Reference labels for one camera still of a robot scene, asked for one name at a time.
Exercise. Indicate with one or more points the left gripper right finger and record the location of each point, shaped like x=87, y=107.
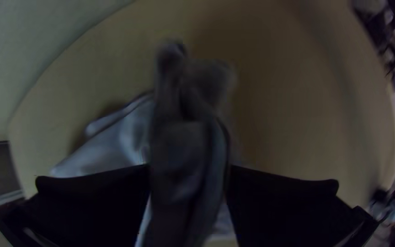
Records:
x=286, y=212

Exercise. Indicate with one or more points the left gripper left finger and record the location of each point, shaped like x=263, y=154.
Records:
x=87, y=209

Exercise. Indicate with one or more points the grey t-shirt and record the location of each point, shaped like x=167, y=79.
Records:
x=183, y=144

